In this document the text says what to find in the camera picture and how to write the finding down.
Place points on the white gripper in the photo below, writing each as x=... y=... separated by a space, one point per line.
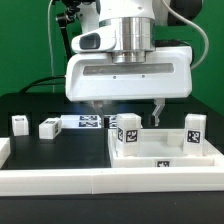
x=166 y=73

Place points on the white square table top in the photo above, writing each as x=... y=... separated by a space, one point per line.
x=158 y=148

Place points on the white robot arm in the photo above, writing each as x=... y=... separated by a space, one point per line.
x=117 y=58

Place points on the white right fence bar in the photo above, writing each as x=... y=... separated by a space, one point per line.
x=212 y=153

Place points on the white fence bar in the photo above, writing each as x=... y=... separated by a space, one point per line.
x=5 y=150
x=109 y=180
x=212 y=153

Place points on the white left fence bar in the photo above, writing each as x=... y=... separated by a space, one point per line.
x=5 y=150

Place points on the white front fence bar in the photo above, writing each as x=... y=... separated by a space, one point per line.
x=109 y=180

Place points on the white marker base plate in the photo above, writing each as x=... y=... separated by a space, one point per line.
x=87 y=121

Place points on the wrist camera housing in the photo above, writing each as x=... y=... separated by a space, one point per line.
x=100 y=40

